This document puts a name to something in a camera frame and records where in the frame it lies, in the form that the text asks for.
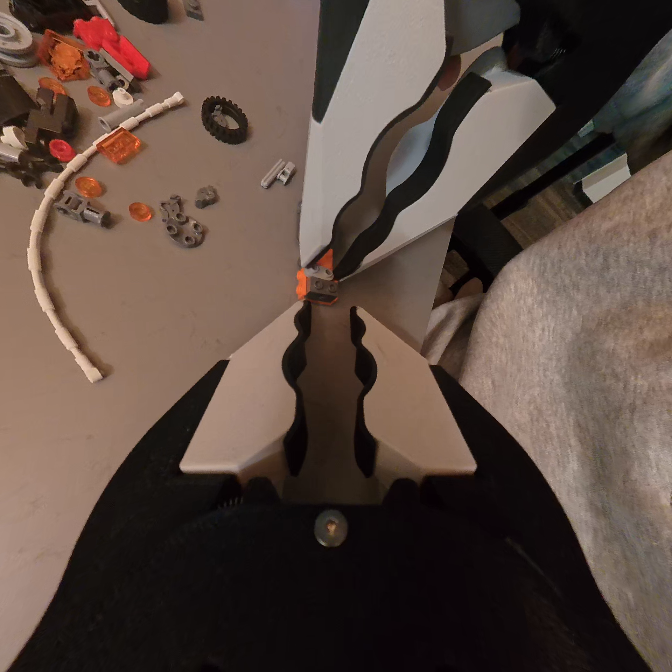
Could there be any light grey lego rod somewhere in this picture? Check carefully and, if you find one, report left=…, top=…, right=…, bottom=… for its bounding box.
left=98, top=99, right=146, bottom=132

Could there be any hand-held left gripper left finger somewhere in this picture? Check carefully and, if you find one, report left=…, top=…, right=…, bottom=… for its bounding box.
left=180, top=303, right=314, bottom=502

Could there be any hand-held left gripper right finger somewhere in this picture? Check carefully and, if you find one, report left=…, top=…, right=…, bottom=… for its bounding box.
left=349, top=306, right=477, bottom=502

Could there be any dark grey lego technic connector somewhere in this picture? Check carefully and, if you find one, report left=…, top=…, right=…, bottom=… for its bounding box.
left=54, top=189, right=112, bottom=230

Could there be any orange grey lego assembly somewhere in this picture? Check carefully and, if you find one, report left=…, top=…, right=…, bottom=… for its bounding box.
left=295, top=249, right=341, bottom=306

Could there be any red knobbly lego piece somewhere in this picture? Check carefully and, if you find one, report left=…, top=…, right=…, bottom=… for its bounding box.
left=72, top=16, right=120, bottom=51

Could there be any dark grey round lego plate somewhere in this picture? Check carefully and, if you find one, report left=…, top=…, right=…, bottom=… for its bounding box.
left=160, top=195, right=207, bottom=248

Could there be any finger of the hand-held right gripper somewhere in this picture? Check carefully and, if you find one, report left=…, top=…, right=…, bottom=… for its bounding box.
left=335, top=50, right=557, bottom=280
left=297, top=0, right=455, bottom=268

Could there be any black hollow lego brick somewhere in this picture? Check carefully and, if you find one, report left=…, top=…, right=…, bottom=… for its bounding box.
left=23, top=0, right=87, bottom=33

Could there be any red flat lego plate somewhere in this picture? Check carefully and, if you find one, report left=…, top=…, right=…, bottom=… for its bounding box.
left=102, top=34, right=151, bottom=81

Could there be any orange transparent lego skull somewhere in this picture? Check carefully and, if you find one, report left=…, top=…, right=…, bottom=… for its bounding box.
left=41, top=29, right=91, bottom=83

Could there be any black knobbly lego tire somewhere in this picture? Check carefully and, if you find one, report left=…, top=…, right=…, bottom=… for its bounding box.
left=201, top=95, right=250, bottom=144

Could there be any orange transparent lego plate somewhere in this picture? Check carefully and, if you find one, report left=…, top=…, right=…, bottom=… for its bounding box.
left=96, top=127, right=143, bottom=165

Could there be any white lego bone chain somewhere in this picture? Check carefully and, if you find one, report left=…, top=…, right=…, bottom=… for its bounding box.
left=27, top=91, right=186, bottom=383

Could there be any black metal bar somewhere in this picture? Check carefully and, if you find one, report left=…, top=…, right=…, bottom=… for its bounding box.
left=457, top=0, right=672, bottom=221

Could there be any grey lego wheel hub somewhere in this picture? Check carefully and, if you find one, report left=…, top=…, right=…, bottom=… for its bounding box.
left=0, top=13, right=41, bottom=69

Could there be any black wide lego tire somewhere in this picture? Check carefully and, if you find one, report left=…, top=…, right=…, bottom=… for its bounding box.
left=117, top=0, right=170, bottom=25

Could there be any white curved lego piece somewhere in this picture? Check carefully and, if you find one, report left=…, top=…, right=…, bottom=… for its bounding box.
left=0, top=126, right=28, bottom=161

